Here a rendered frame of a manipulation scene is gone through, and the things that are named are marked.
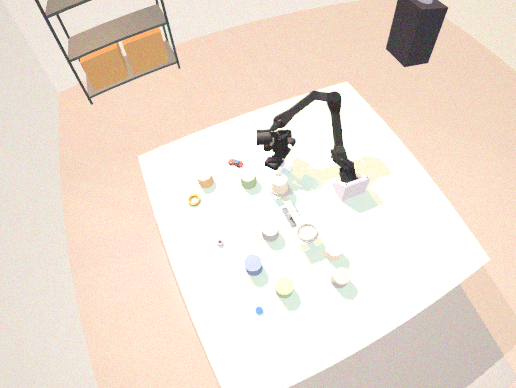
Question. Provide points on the pale yellow cylinder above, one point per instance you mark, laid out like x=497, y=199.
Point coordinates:
x=284, y=287

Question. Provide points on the pale green cup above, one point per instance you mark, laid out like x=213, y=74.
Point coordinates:
x=248, y=178

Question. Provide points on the orange flat disc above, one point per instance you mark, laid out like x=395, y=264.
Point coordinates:
x=196, y=203

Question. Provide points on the beige cylinder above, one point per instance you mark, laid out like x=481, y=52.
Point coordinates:
x=270, y=231

